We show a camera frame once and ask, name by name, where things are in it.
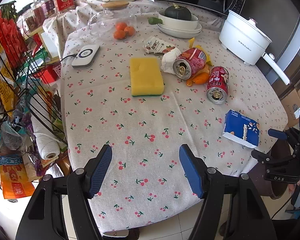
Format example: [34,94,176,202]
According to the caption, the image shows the blue snack box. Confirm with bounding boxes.
[222,109,260,149]

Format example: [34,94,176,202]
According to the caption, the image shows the red cartoon drink can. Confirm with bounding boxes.
[173,48,206,80]

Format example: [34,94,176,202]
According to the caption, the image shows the dark brown trash bin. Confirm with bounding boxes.
[247,139,292,201]

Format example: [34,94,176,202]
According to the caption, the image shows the lower brown cardboard box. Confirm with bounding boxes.
[281,88,300,127]

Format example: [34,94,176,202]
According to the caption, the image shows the white paper towel roll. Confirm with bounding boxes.
[29,94,60,160]

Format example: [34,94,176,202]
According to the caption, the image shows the orange snack bag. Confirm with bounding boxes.
[0,154,34,199]

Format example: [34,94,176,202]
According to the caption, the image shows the yellow green sponge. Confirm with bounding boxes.
[130,57,164,96]

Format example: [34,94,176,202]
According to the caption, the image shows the cherry print tablecloth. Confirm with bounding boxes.
[43,0,288,233]

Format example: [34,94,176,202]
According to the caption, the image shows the white electric cooking pot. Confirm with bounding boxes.
[219,10,290,85]

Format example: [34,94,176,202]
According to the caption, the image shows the white crumpled tissue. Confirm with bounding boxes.
[160,48,181,75]

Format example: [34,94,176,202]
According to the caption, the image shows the dark grey refrigerator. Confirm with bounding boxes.
[241,0,300,99]

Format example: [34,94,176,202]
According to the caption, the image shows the yellow snack wrapper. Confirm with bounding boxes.
[188,37,213,67]

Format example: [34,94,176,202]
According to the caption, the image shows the white red snack packet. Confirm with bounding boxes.
[143,36,175,54]

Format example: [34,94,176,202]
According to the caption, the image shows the front orange mandarin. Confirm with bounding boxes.
[113,30,127,40]

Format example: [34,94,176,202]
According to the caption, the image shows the orange mandarin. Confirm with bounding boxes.
[124,26,136,37]
[113,30,127,40]
[115,22,127,30]

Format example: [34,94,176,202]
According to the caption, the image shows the right orange mandarin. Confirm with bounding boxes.
[124,26,136,37]

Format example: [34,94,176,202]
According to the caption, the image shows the stacked white bowls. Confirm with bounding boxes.
[157,10,202,38]

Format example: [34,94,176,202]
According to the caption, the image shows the left orange mandarin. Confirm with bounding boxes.
[115,22,127,30]

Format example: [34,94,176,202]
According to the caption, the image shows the glass teapot wooden lid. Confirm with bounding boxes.
[87,1,137,41]

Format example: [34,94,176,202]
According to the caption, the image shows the green cucumber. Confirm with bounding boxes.
[148,17,163,25]

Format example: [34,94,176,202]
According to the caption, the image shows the dark green pumpkin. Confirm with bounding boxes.
[164,3,192,21]

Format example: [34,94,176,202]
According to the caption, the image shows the red packaging in rack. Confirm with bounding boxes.
[0,10,27,68]

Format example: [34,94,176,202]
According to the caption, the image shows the glass jar dark contents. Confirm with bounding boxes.
[40,0,56,18]

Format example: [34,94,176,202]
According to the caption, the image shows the white wireless charger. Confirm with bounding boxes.
[71,44,100,69]

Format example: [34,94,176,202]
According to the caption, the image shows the black wire rack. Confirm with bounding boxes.
[0,0,68,185]

